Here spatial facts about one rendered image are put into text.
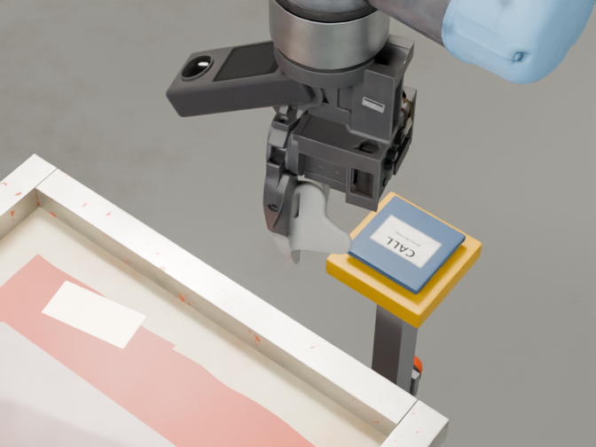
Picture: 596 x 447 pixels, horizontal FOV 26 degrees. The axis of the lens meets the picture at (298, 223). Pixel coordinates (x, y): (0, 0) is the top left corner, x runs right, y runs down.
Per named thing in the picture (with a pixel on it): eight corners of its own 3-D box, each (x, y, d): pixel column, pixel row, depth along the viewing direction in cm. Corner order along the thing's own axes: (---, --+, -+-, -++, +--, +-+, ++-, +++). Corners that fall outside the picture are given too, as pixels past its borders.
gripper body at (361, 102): (373, 223, 87) (382, 97, 78) (257, 184, 89) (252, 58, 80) (412, 145, 91) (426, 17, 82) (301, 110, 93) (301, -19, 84)
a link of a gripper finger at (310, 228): (338, 306, 93) (351, 208, 87) (263, 279, 95) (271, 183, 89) (354, 279, 95) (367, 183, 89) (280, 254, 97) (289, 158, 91)
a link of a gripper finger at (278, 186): (279, 249, 90) (288, 149, 84) (259, 242, 91) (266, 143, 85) (305, 210, 94) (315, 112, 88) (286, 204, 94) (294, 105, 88)
